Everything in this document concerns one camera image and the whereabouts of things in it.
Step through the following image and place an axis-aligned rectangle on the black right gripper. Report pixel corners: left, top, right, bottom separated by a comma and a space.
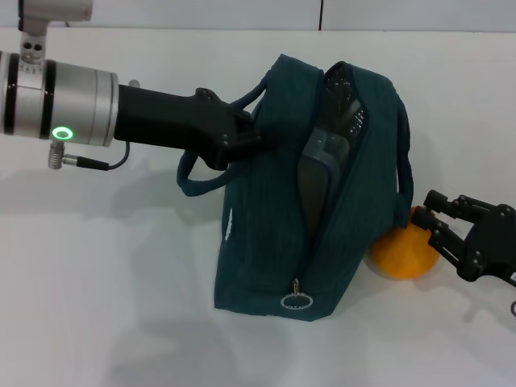
410, 189, 516, 288

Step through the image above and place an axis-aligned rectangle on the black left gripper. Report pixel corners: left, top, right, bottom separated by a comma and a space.
114, 82, 284, 172

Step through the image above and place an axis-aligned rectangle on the orange pear fruit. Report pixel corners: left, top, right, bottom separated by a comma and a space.
370, 205, 441, 281

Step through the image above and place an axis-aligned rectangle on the clear plastic food container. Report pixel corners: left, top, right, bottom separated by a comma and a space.
296, 127, 352, 235

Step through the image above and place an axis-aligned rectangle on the dark teal fabric bag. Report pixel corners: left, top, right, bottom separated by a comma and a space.
177, 52, 416, 323

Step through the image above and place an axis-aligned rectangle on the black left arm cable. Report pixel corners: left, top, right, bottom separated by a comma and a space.
48, 140, 131, 173

